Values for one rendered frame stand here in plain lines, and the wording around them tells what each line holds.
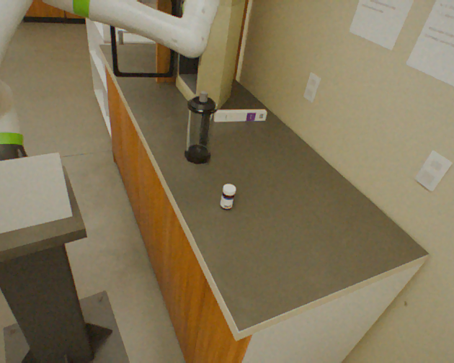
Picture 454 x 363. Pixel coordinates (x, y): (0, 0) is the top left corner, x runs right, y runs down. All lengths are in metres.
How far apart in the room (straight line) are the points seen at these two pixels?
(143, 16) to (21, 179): 0.59
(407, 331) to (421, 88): 0.87
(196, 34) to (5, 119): 0.59
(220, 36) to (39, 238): 1.04
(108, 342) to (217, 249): 1.03
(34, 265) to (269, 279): 0.71
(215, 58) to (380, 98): 0.71
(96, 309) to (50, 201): 1.03
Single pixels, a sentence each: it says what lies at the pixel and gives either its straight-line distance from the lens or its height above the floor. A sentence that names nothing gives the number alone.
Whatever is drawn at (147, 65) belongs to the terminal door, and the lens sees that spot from 1.80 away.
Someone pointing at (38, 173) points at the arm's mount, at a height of 1.11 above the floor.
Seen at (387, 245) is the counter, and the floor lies 0.94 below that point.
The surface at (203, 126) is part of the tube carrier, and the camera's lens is 1.17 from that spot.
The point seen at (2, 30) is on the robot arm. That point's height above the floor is 1.41.
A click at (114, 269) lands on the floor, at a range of 2.09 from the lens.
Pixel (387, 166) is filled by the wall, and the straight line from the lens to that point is 1.30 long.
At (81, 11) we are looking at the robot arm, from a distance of 1.17.
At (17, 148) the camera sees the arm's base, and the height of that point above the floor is 1.13.
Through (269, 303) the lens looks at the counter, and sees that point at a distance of 0.89.
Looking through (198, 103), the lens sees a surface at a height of 1.18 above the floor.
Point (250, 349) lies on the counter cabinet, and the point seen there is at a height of 0.81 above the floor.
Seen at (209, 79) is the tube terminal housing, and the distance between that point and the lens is 1.56.
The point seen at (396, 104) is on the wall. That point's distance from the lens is 1.26.
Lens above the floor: 1.67
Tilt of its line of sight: 38 degrees down
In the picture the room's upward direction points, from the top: 10 degrees clockwise
